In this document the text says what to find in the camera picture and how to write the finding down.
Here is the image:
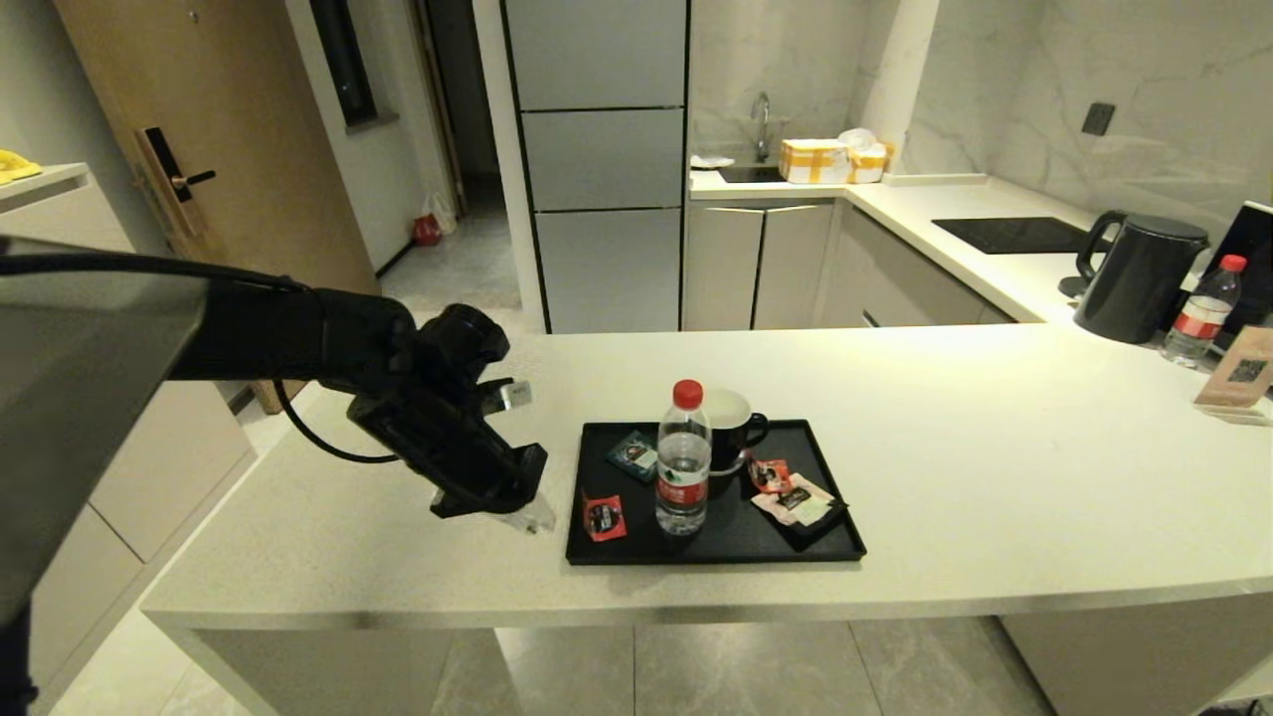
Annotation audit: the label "dark narrow window panel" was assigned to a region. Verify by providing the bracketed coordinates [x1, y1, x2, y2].
[310, 0, 400, 135]

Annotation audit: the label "grey counter base cabinet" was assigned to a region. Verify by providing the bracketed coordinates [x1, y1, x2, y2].
[816, 204, 1017, 329]

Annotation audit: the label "red snack packet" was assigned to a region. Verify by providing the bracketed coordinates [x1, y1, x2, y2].
[746, 455, 794, 495]
[582, 492, 630, 543]

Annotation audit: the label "pink white tea packet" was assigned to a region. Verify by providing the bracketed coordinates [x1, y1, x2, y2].
[751, 473, 836, 527]

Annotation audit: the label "white bag yellow box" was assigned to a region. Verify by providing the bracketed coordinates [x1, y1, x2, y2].
[838, 128, 890, 185]

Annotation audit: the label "black tablet screen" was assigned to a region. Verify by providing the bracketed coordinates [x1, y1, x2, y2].
[1198, 201, 1273, 349]

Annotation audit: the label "wooden door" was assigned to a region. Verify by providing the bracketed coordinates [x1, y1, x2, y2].
[55, 0, 381, 415]

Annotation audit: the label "black rectangular serving tray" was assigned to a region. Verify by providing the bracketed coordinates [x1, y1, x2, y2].
[565, 419, 868, 567]

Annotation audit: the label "black mug white inside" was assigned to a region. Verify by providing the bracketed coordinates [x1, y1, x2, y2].
[702, 388, 771, 471]

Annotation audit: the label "clear water bottle red label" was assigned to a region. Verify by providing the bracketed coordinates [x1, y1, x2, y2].
[655, 379, 713, 538]
[1161, 255, 1247, 369]

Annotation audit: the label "black induction cooktop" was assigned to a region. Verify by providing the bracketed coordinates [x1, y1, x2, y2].
[932, 217, 1113, 256]

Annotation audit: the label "brown QR code sign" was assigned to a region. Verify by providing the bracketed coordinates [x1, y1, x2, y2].
[1193, 326, 1273, 427]

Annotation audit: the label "dark teal tea packet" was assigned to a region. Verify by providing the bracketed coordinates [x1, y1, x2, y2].
[607, 431, 659, 484]

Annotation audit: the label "white side cabinet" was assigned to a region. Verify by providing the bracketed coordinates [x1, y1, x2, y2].
[0, 164, 257, 716]

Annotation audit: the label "black electric kettle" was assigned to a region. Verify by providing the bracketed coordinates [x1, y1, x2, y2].
[1058, 210, 1212, 345]

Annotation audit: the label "tall silver refrigerator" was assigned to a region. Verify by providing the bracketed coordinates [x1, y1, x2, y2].
[502, 0, 690, 335]

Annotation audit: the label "black door lock handle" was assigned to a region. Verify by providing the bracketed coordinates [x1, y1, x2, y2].
[134, 126, 217, 238]

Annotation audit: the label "grey sink cabinet doors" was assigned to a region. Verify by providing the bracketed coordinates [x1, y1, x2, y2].
[684, 199, 842, 331]

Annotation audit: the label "red white bag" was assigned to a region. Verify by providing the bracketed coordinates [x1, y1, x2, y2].
[414, 192, 459, 248]

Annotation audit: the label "yellow white boxes by sink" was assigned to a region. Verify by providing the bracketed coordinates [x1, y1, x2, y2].
[779, 138, 852, 186]

